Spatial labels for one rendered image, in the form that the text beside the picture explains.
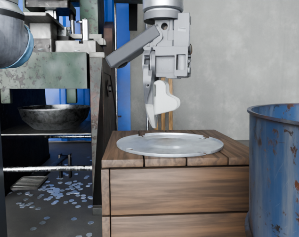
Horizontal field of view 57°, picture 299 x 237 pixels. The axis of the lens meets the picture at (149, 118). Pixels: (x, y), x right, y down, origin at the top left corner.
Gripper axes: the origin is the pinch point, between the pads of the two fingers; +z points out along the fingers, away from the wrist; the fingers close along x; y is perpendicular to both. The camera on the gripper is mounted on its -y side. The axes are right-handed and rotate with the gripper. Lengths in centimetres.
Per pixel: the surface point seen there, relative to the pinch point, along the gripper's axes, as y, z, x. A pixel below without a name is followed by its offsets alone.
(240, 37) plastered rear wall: 34, -49, 218
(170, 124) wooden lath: -21, 26, 169
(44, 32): -57, -28, 52
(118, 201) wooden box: -8.0, 18.8, 3.4
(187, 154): 6.5, 8.5, 8.9
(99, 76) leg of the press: -31, -10, 47
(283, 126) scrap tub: 18.1, -3.5, -24.7
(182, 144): 4.3, 8.5, 19.2
